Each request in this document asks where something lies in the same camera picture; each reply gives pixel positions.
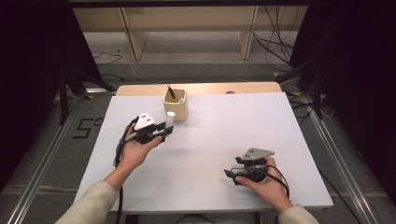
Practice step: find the aluminium floor rail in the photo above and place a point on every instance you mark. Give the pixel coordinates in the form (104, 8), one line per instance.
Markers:
(345, 168)
(37, 177)

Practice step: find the person's right hand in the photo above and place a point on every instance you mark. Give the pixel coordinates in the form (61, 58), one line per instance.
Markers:
(271, 189)

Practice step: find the person's left hand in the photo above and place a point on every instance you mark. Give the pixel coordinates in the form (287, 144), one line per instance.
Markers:
(135, 154)

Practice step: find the white tube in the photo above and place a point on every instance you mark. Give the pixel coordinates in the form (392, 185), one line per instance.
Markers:
(170, 119)

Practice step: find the dark curtain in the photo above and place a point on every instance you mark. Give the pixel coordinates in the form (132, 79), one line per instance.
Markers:
(358, 77)
(31, 62)

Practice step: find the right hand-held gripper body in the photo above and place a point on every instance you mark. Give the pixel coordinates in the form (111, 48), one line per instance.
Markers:
(252, 168)

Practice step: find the black pen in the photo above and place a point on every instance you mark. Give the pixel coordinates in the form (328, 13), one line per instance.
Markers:
(171, 93)

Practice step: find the black metal stand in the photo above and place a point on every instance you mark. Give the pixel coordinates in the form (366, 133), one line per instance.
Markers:
(67, 93)
(316, 90)

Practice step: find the light wooden bench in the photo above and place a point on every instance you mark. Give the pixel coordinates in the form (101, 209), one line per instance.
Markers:
(186, 18)

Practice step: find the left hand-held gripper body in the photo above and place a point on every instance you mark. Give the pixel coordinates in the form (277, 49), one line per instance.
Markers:
(144, 130)

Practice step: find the beige pen holder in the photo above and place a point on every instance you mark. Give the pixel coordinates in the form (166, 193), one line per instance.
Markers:
(177, 110)

